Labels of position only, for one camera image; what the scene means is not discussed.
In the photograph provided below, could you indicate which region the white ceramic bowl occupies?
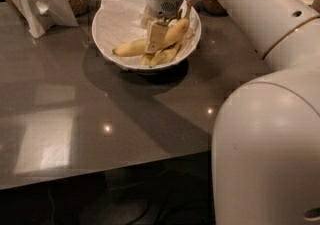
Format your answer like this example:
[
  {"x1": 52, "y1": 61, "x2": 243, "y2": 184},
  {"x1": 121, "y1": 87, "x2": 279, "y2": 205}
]
[{"x1": 92, "y1": 0, "x2": 202, "y2": 74}]

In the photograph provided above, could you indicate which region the yellow banana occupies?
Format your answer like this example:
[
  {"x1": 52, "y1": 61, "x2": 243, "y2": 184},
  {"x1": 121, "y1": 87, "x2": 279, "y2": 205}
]
[
  {"x1": 112, "y1": 3, "x2": 192, "y2": 57},
  {"x1": 149, "y1": 41, "x2": 182, "y2": 68}
]

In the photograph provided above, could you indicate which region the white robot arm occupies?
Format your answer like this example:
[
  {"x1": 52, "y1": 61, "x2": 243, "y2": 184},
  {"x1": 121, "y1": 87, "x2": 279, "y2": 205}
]
[{"x1": 146, "y1": 0, "x2": 320, "y2": 225}]

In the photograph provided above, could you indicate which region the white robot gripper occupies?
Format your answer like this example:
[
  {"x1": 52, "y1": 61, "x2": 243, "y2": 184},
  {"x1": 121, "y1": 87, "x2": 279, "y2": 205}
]
[{"x1": 140, "y1": 0, "x2": 183, "y2": 53}]

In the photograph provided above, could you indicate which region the white paper bowl liner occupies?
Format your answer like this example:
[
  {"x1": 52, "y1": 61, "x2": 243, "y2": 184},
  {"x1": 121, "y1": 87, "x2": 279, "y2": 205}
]
[{"x1": 97, "y1": 0, "x2": 196, "y2": 57}]

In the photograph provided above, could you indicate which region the right glass jar of nuts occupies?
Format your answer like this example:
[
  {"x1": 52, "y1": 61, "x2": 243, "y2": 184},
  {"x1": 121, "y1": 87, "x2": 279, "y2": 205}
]
[{"x1": 203, "y1": 0, "x2": 226, "y2": 15}]

